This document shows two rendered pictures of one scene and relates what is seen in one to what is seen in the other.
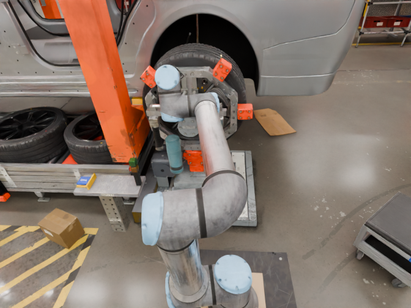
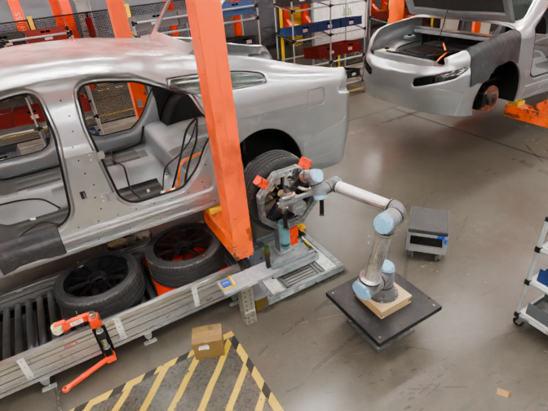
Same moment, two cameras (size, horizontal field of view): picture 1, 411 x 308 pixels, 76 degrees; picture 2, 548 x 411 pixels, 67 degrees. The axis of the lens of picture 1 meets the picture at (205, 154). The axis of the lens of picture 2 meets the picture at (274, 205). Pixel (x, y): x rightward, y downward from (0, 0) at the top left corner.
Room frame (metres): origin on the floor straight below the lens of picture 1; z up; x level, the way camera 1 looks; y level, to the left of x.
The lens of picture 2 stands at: (-0.91, 1.77, 2.57)
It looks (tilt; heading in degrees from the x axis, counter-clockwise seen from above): 31 degrees down; 326
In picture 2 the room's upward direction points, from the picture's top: 5 degrees counter-clockwise
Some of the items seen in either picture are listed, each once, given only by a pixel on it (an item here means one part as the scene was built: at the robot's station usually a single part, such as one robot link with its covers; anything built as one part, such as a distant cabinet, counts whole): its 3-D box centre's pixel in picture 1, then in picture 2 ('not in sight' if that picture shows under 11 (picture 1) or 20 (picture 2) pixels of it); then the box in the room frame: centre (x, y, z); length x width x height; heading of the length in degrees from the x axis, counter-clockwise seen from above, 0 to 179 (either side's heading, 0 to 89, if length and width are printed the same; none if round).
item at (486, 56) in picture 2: not in sight; (489, 57); (1.60, -3.05, 1.36); 0.71 x 0.30 x 0.51; 83
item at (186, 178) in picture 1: (200, 161); (281, 240); (1.60, 0.04, 0.32); 0.40 x 0.30 x 0.28; 83
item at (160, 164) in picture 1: (169, 159); (250, 252); (1.73, 0.31, 0.26); 0.42 x 0.18 x 0.35; 173
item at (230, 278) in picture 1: (230, 280); (382, 273); (0.53, -0.07, 0.55); 0.17 x 0.15 x 0.18; 94
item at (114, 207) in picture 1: (115, 208); (246, 301); (1.27, 0.67, 0.21); 0.10 x 0.10 x 0.42; 83
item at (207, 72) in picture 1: (192, 112); (288, 198); (1.43, 0.06, 0.85); 0.54 x 0.07 x 0.54; 83
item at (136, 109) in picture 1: (136, 109); (221, 216); (1.81, 0.50, 0.69); 0.52 x 0.17 x 0.35; 173
